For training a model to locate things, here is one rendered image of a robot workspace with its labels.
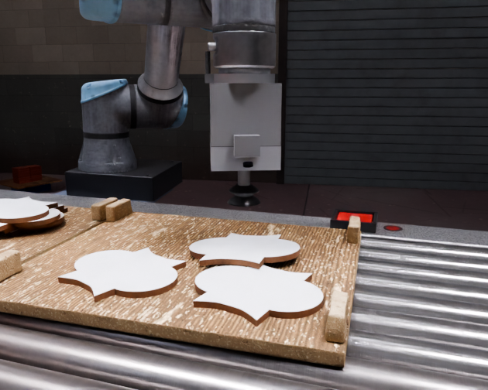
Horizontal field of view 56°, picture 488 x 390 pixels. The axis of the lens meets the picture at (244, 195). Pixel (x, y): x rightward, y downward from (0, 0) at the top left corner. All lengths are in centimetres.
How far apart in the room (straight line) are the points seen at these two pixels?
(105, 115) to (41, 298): 74
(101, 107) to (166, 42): 24
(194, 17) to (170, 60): 51
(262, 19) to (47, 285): 39
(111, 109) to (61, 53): 502
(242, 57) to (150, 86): 68
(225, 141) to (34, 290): 27
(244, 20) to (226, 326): 33
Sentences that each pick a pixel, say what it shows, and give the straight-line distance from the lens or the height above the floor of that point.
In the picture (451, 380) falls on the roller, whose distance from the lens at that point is 45.
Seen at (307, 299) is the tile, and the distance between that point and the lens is 49.
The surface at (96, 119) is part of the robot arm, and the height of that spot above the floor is 107.
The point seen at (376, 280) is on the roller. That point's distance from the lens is 62.
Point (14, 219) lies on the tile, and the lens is 75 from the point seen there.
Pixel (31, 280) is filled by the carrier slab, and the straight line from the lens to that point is 60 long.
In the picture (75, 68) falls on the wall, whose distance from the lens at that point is 614.
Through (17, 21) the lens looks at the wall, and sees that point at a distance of 656.
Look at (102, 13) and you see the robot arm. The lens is 64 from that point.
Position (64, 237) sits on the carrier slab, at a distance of 74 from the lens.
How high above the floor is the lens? 116
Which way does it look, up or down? 14 degrees down
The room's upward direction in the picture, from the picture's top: straight up
